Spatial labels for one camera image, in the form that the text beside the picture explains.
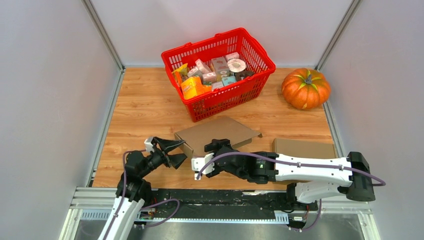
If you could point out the dark brown round item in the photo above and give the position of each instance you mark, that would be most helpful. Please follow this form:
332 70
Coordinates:
239 76

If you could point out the red plastic shopping basket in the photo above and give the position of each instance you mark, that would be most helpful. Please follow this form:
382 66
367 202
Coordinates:
212 53

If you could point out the brown cardboard sheet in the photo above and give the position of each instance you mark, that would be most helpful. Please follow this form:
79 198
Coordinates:
196 137

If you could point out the left aluminium frame post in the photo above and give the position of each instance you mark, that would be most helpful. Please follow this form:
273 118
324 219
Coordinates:
92 12

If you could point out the teal small box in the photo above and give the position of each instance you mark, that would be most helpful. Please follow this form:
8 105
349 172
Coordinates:
226 81

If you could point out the aluminium frame post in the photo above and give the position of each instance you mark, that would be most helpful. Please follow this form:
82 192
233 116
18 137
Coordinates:
92 12
350 12

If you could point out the yellow snack packet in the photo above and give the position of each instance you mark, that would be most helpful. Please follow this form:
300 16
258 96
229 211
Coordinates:
180 74

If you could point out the right aluminium frame post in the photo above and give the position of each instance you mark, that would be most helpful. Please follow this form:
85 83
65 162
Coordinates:
350 12

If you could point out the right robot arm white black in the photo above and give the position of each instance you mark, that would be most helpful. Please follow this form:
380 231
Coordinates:
311 178

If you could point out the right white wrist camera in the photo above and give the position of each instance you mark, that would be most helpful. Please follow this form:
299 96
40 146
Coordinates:
200 166

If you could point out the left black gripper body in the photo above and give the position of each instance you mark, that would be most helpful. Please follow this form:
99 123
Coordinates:
157 158

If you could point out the pink white round roll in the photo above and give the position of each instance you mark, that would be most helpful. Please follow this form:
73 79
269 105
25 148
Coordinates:
236 65

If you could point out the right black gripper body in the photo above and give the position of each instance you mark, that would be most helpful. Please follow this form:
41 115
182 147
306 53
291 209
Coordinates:
218 169

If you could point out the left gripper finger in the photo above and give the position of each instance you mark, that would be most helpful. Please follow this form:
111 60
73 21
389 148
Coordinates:
176 160
167 145

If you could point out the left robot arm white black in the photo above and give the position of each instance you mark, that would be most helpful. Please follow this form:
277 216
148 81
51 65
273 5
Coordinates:
133 192

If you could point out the orange snack box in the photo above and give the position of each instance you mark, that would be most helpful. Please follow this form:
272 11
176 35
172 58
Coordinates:
193 87

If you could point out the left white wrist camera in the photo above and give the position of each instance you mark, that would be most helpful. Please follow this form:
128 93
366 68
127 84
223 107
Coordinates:
150 144

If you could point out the orange pumpkin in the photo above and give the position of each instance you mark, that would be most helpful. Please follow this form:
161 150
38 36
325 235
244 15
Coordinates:
305 89

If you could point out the white slotted cable duct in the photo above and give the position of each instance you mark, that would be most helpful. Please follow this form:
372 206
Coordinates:
276 217

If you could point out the brown cardboard box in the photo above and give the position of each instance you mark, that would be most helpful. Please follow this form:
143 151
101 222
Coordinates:
303 149

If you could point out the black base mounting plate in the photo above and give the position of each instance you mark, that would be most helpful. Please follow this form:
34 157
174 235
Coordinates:
226 203

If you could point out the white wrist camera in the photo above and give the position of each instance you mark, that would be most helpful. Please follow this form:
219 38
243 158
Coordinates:
150 144
200 166

